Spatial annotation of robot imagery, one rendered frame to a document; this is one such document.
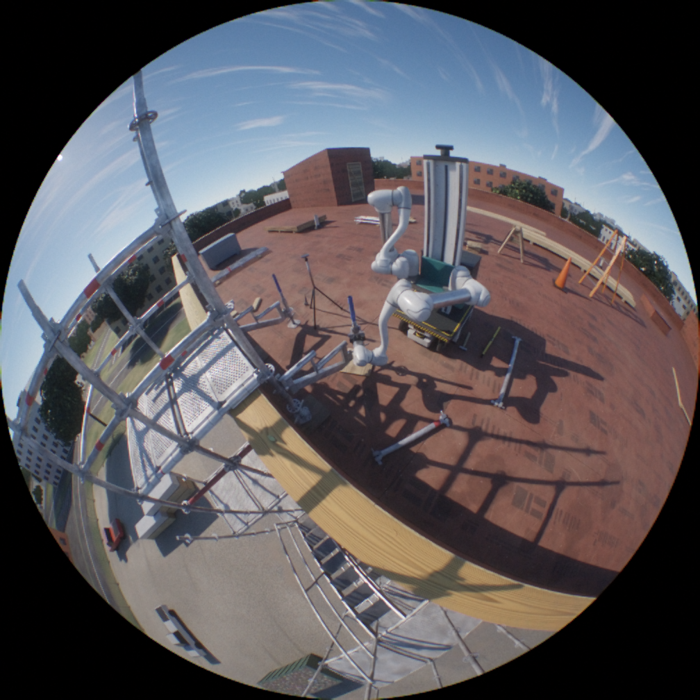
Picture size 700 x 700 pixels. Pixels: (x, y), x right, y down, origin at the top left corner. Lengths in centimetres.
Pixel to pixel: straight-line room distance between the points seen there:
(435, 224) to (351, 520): 204
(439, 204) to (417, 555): 217
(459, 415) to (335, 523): 135
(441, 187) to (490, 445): 210
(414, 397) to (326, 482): 118
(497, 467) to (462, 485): 35
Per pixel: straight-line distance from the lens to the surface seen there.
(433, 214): 183
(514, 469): 202
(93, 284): 99
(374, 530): 98
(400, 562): 102
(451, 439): 180
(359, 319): 252
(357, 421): 178
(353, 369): 202
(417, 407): 184
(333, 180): 1023
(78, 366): 115
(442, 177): 180
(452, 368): 212
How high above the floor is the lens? 166
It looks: 49 degrees down
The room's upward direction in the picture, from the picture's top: 13 degrees counter-clockwise
